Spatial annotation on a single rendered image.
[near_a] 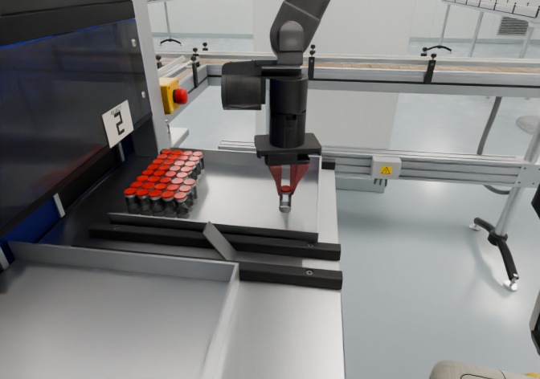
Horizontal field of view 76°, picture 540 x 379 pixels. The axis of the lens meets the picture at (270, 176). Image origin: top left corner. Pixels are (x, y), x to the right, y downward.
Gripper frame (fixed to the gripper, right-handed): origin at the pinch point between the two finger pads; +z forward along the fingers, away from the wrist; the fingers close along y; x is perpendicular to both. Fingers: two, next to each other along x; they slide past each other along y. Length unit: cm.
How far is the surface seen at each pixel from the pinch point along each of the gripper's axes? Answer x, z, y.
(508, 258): -58, 81, -117
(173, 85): -34.8, -9.9, 22.0
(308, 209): 0.3, 4.4, -4.3
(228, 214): 0.0, 4.5, 10.1
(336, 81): -87, 3, -35
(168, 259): 13.7, 1.8, 18.4
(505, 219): -70, 67, -120
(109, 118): -8.5, -11.1, 29.3
